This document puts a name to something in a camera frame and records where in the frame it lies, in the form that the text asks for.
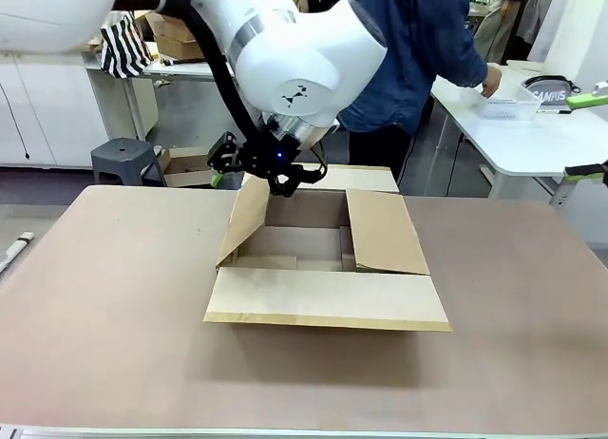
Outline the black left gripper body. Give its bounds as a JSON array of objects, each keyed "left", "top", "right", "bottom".
[{"left": 239, "top": 124, "right": 306, "bottom": 199}]

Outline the brown cardboard shipping box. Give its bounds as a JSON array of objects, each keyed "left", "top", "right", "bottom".
[{"left": 202, "top": 164, "right": 455, "bottom": 334}]

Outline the person's right forearm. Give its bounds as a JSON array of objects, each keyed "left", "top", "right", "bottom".
[{"left": 454, "top": 29, "right": 491, "bottom": 88}]

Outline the small open cardboard box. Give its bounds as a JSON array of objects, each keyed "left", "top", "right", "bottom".
[{"left": 159, "top": 146, "right": 243, "bottom": 189}]

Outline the person's right hand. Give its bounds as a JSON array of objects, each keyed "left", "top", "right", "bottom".
[{"left": 479, "top": 66, "right": 504, "bottom": 100}]

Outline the grey zip pouch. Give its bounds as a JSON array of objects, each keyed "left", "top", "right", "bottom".
[{"left": 522, "top": 75, "right": 580, "bottom": 108}]

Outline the clear plastic bin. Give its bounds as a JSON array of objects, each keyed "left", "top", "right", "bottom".
[{"left": 467, "top": 77, "right": 542, "bottom": 123}]

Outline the white foam board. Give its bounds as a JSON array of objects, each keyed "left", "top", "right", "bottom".
[{"left": 526, "top": 0, "right": 571, "bottom": 63}]

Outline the white rounded table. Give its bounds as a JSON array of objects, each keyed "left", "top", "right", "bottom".
[{"left": 429, "top": 58, "right": 608, "bottom": 207}]

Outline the grey plastic stool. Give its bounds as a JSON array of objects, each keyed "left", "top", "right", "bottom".
[{"left": 90, "top": 138, "right": 167, "bottom": 188}]

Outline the white desk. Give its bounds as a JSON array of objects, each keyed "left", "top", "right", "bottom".
[{"left": 83, "top": 44, "right": 238, "bottom": 141}]

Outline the beige garment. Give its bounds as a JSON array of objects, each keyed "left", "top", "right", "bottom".
[{"left": 473, "top": 0, "right": 519, "bottom": 65}]

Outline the black white striped bag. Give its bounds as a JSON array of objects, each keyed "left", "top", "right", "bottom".
[{"left": 99, "top": 10, "right": 154, "bottom": 79}]

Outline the person in denim shirt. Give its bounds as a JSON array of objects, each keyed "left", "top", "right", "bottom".
[{"left": 339, "top": 0, "right": 490, "bottom": 193}]

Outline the white cabinet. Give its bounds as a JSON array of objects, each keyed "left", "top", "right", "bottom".
[{"left": 0, "top": 48, "right": 113, "bottom": 167}]

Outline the white marker tube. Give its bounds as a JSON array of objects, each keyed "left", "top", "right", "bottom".
[{"left": 0, "top": 230, "right": 35, "bottom": 275}]

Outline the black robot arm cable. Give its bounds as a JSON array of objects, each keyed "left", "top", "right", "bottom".
[{"left": 161, "top": 0, "right": 267, "bottom": 148}]

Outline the thin black hanging cord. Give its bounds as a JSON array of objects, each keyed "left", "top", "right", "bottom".
[{"left": 0, "top": 63, "right": 30, "bottom": 158}]

